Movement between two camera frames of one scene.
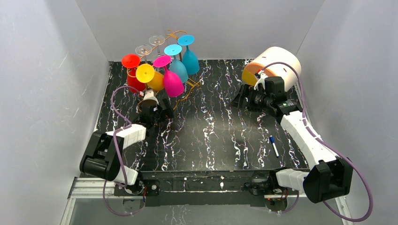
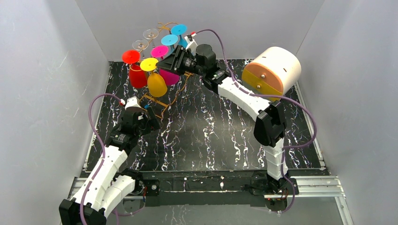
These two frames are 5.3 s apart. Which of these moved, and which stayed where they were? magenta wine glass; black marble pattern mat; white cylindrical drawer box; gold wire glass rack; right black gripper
Moved: right black gripper; gold wire glass rack; magenta wine glass
Stayed: white cylindrical drawer box; black marble pattern mat
